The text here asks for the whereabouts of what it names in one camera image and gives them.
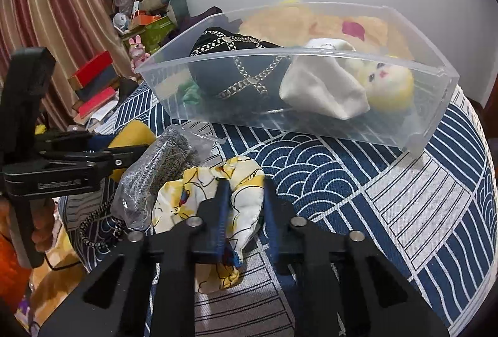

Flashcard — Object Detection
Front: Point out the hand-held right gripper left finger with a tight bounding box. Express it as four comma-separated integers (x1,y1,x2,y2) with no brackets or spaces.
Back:
37,179,234,337

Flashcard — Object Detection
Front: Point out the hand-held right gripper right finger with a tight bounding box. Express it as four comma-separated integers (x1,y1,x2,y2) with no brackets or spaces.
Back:
262,177,450,337

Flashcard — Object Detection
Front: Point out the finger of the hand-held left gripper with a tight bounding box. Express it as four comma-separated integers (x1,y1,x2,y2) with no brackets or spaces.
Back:
47,144,152,177
36,127,114,152

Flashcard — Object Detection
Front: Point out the yellow white printed cloth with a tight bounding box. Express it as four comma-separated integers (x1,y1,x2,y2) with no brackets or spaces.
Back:
152,156,267,295

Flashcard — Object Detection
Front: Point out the clear plastic storage bin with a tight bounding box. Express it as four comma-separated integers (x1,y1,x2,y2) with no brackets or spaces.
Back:
134,2,460,159

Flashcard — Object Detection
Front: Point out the person's left hand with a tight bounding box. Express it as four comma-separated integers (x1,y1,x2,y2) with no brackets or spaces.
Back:
0,198,58,257

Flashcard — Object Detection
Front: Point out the yellow plush toy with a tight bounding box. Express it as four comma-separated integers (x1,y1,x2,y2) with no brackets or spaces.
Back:
107,122,157,182

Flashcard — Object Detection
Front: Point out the grey knit in plastic bag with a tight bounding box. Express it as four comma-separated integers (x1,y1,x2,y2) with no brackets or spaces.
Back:
111,124,226,232

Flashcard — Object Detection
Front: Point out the stack of red books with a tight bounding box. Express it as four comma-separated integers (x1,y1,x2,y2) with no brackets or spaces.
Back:
68,50,122,124

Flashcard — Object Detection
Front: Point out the blue wave-patterned bed sheet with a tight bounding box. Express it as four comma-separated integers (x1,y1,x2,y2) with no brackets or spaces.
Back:
58,80,498,337

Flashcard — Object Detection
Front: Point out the green cloth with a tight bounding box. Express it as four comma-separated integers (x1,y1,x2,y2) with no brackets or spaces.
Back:
182,82,204,107

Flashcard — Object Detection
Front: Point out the orange cloth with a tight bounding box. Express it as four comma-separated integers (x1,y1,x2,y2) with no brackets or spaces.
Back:
0,234,28,307

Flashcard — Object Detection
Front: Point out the pink bunny figure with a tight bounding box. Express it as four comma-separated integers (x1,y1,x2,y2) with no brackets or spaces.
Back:
130,35,151,70

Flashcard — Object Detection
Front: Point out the green cardboard box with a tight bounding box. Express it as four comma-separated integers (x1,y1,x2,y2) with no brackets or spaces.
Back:
122,16,177,53

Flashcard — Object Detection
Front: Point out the white blue toy figure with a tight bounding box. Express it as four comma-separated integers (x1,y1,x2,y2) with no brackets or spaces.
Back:
113,13,132,31

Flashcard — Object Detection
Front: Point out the white doll with yellow hair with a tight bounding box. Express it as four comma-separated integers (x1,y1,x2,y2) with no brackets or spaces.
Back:
279,38,415,122

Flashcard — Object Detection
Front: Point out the dark purple cloth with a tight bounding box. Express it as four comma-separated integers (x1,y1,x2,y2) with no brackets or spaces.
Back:
190,6,225,26

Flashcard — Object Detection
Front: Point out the peach plush toy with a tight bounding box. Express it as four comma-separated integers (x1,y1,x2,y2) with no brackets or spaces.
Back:
237,0,413,59

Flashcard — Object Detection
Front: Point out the black white braided cord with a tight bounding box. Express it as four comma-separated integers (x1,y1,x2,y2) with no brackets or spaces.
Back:
78,192,130,249

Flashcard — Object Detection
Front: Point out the black cloth with chain print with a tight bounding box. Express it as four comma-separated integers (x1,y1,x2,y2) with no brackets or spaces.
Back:
189,26,297,101

